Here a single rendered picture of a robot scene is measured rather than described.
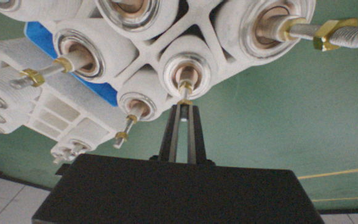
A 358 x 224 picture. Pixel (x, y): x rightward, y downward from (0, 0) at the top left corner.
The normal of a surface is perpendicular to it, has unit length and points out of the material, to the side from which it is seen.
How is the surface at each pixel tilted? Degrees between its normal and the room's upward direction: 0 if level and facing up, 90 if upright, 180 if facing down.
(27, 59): 90
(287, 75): 0
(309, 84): 0
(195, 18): 0
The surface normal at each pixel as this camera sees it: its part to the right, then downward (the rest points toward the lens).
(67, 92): 0.83, -0.37
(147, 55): -0.07, 0.66
